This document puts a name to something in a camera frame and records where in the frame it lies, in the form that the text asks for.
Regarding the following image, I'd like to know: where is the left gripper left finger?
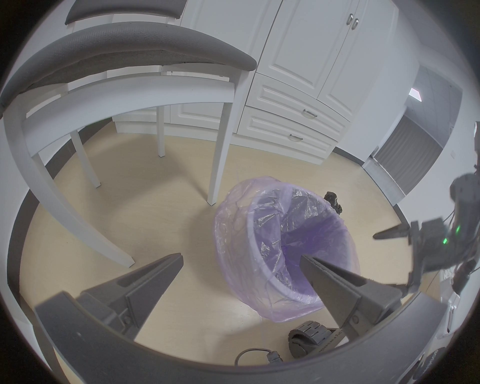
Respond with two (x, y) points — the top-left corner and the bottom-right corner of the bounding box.
(80, 253), (184, 342)

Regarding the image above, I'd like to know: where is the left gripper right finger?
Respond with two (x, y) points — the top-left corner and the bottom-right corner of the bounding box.
(299, 254), (404, 342)

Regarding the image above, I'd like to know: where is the black plastic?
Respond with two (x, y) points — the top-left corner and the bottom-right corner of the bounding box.
(324, 190), (344, 215)

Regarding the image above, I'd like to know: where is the purple plastic bag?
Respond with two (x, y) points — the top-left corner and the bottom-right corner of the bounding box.
(214, 178), (361, 322)

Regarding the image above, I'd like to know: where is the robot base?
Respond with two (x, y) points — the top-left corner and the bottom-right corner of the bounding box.
(288, 320), (346, 359)

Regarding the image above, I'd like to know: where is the white trash bin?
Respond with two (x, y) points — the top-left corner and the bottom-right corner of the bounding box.
(225, 184), (361, 316)

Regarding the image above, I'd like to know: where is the white wardrobe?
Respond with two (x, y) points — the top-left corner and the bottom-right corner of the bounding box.
(112, 0), (400, 166)

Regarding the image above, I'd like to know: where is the white chair dark grey seat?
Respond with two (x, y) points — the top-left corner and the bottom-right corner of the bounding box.
(0, 0), (259, 269)

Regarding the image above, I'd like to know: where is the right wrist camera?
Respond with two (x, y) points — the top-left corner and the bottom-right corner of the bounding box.
(419, 218), (448, 244)

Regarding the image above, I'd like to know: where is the black cable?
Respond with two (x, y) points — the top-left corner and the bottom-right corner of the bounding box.
(234, 348), (284, 367)

